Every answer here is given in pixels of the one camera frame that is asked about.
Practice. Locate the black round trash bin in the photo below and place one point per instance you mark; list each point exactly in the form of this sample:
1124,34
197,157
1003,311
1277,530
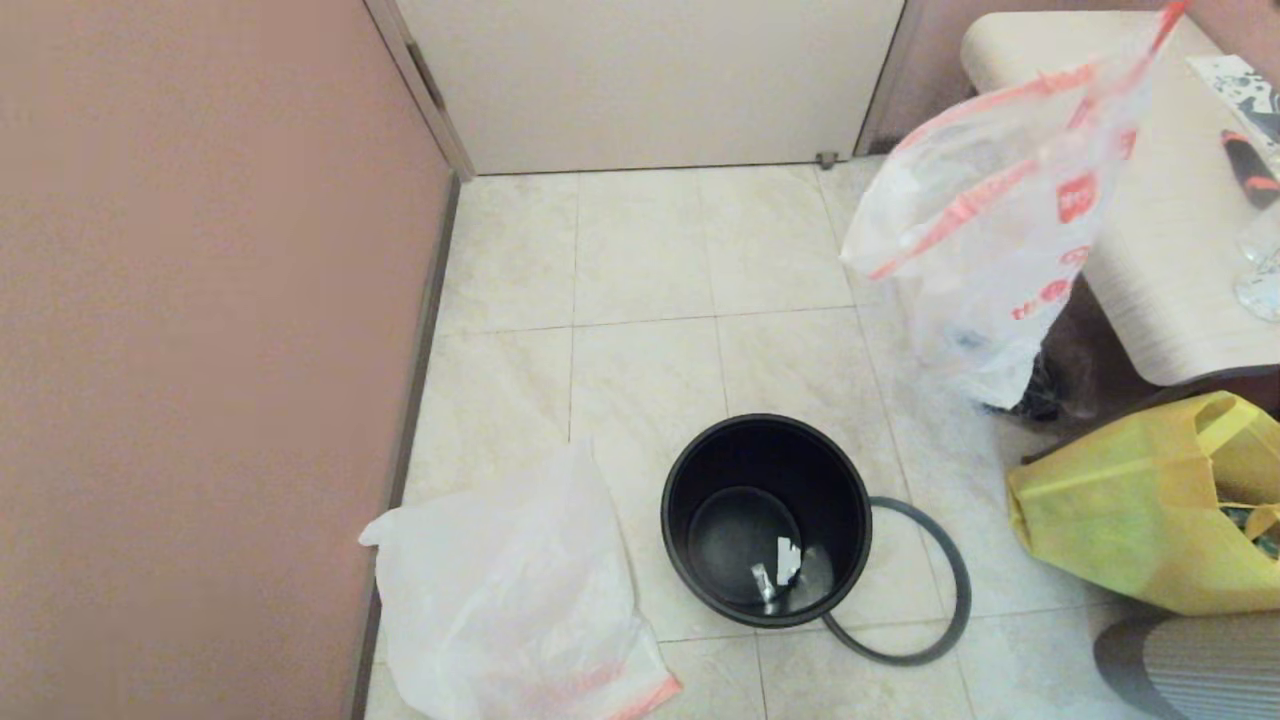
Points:
760,470

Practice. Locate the white red-printed floor bag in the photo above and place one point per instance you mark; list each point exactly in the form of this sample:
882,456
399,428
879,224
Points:
990,230

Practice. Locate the clear bag with dark items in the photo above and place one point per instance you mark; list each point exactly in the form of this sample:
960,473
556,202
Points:
1050,395

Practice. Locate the yellow shopping bag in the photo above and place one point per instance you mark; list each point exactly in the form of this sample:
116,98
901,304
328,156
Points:
1110,520

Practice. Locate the white paper scrap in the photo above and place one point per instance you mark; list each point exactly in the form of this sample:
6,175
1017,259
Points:
788,560

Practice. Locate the white door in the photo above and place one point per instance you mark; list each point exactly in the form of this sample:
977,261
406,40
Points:
650,80

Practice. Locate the light wood-grain table top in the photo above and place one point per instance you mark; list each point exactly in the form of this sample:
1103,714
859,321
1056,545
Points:
1190,250

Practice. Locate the clear crumpled plastic item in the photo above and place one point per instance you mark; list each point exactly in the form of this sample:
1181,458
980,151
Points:
1262,270

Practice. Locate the black and orange tool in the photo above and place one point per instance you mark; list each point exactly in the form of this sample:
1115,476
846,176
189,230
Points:
1248,170

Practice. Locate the grey ribbed round object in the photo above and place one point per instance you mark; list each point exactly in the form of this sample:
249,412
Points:
1200,670

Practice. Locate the black and white printed paper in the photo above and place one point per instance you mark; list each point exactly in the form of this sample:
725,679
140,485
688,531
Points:
1235,82

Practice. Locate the dark wall baseboard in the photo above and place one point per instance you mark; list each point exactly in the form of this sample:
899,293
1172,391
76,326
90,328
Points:
412,400

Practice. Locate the grey door frame post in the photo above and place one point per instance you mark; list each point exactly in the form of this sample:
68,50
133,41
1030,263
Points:
885,90
420,80

